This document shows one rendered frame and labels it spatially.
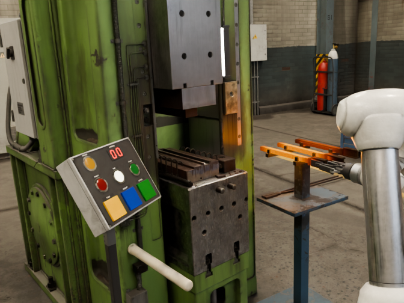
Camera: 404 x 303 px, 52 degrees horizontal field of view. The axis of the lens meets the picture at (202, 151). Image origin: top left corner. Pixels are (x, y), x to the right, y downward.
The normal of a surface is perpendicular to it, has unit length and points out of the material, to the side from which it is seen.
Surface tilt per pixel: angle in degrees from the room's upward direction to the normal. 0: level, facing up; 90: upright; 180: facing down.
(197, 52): 90
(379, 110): 72
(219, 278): 90
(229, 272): 90
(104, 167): 60
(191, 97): 90
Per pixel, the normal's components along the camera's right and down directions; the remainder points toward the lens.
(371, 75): -0.88, 0.16
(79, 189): -0.44, 0.24
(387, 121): -0.07, -0.04
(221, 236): 0.63, 0.16
